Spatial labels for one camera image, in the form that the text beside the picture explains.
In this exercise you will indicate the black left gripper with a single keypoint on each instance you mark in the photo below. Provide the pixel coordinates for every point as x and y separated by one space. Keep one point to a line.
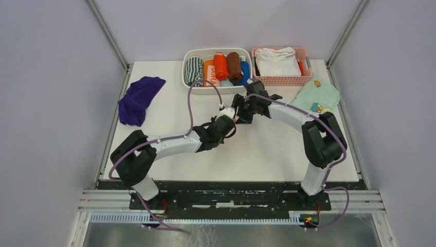
213 119

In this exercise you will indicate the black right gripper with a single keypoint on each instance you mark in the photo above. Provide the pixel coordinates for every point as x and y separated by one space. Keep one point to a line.
239 100

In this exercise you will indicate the purple towel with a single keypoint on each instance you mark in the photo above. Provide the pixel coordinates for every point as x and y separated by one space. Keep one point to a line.
133 105

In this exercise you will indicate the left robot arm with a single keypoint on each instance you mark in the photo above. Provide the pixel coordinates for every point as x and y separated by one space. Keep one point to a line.
134 157

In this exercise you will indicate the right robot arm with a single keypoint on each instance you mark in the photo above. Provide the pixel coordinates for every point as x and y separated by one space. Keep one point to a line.
323 141

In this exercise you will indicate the light blue rolled towel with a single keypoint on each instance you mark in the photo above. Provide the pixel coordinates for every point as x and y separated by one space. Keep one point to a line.
226 83

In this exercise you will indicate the dark blue rolled towel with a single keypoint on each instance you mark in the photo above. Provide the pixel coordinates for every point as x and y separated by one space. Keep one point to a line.
245 69

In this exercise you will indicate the white cloth in basket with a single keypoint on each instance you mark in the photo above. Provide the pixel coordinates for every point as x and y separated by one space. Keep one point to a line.
277 62

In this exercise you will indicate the brown rolled towel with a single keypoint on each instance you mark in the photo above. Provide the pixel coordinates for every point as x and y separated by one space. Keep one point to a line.
234 68

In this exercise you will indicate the orange white lettered rolled towel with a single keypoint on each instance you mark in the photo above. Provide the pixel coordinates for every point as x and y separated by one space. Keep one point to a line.
210 72

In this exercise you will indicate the red orange rolled towel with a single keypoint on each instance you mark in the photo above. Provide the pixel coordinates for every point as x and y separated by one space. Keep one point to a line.
220 63

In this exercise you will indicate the mint green cartoon towel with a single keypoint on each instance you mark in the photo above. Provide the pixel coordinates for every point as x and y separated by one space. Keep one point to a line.
317 96

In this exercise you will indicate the pink plastic basket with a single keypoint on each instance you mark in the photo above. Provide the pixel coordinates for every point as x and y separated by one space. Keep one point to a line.
304 64

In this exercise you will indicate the green white striped rolled towel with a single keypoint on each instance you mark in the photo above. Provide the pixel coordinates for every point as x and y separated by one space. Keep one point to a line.
194 72

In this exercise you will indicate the white plastic tub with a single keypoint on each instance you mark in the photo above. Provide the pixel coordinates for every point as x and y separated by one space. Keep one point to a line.
208 53

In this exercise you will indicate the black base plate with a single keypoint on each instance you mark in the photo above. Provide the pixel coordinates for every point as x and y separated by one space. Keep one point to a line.
231 199

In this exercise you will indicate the aluminium rail front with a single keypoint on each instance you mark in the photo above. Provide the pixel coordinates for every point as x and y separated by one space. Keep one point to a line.
122 206

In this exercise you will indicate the aluminium frame post left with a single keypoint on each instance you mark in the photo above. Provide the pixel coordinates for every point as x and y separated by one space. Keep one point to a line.
105 29

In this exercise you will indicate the aluminium frame post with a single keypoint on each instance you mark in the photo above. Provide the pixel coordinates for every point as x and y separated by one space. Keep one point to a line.
105 29
346 32

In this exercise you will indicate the aluminium frame post right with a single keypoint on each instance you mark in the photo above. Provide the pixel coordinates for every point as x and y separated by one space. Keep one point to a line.
346 32

